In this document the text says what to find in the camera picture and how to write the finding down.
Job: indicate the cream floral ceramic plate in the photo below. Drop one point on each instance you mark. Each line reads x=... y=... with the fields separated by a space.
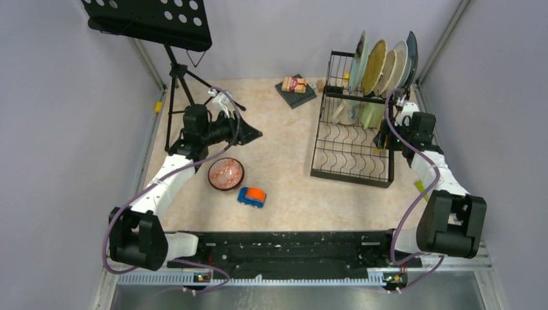
x=386 y=74

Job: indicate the beige mug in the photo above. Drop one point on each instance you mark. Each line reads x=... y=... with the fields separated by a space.
x=347 y=112

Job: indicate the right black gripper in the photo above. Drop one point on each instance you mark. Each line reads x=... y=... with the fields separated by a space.
x=391 y=144

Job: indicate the yellow bowl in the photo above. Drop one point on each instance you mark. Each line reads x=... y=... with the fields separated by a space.
x=381 y=140

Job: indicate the green card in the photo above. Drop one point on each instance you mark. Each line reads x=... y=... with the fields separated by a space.
x=420 y=187

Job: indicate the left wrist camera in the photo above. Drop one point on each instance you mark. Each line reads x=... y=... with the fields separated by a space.
x=222 y=100

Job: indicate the teal square plate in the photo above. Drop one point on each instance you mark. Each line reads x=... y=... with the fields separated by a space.
x=412 y=62

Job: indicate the black wire dish rack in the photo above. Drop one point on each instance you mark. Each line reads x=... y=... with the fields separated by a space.
x=348 y=152

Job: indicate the red patterned brown bowl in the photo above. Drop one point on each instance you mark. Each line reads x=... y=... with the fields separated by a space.
x=226 y=174

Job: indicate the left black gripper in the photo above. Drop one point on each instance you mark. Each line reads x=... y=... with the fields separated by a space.
x=247 y=134

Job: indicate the blue orange toy car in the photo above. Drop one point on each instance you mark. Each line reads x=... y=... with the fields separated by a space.
x=252 y=196

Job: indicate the black music stand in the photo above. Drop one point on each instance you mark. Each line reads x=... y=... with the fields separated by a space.
x=173 y=24

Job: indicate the yellow-rimmed patterned plate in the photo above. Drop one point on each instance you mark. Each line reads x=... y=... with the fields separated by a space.
x=374 y=67

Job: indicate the wooden blocks stack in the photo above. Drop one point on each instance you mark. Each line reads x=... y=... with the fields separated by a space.
x=294 y=85

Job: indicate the light green round plate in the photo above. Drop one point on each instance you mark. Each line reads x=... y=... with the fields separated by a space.
x=359 y=63

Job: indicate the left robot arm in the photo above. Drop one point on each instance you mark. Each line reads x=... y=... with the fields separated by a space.
x=162 y=192

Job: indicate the light green mug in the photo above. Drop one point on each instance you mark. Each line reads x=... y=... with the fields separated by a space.
x=372 y=115

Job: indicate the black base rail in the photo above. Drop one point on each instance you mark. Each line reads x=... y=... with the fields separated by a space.
x=205 y=261

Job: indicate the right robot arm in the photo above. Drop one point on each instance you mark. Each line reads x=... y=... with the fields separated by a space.
x=452 y=221

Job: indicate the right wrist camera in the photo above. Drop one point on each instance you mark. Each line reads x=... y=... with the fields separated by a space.
x=405 y=110

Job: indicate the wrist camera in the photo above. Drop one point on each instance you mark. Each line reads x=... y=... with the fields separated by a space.
x=222 y=100
x=405 y=110

